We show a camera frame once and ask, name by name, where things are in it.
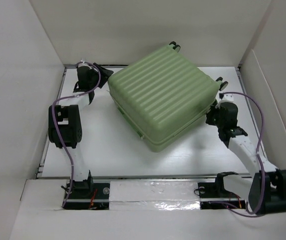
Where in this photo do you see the green hard-shell suitcase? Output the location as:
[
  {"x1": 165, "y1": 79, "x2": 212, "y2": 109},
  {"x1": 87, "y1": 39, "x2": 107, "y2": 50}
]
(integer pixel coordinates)
[{"x1": 108, "y1": 41, "x2": 228, "y2": 152}]

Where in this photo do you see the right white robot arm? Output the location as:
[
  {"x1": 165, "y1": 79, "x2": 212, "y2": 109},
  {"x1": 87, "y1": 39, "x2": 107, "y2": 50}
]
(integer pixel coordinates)
[{"x1": 206, "y1": 100, "x2": 286, "y2": 215}]

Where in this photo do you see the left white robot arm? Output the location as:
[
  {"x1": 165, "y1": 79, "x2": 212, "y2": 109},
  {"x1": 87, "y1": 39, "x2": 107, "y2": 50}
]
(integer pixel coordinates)
[{"x1": 48, "y1": 61, "x2": 114, "y2": 200}]

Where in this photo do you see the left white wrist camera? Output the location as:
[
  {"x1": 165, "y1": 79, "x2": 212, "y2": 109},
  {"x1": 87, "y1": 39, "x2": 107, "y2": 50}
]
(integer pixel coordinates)
[{"x1": 77, "y1": 59, "x2": 92, "y2": 68}]

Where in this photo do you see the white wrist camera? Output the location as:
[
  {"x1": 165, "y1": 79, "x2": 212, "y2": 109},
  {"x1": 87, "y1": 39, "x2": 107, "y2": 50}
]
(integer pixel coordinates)
[
  {"x1": 218, "y1": 93, "x2": 234, "y2": 104},
  {"x1": 77, "y1": 59, "x2": 92, "y2": 68}
]

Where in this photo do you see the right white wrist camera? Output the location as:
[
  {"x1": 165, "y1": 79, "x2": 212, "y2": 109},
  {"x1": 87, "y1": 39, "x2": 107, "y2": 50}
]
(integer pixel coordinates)
[{"x1": 218, "y1": 93, "x2": 234, "y2": 104}]

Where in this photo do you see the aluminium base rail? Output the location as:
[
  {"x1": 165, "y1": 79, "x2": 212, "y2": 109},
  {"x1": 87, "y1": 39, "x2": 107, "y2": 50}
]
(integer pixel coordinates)
[{"x1": 63, "y1": 178, "x2": 245, "y2": 211}]

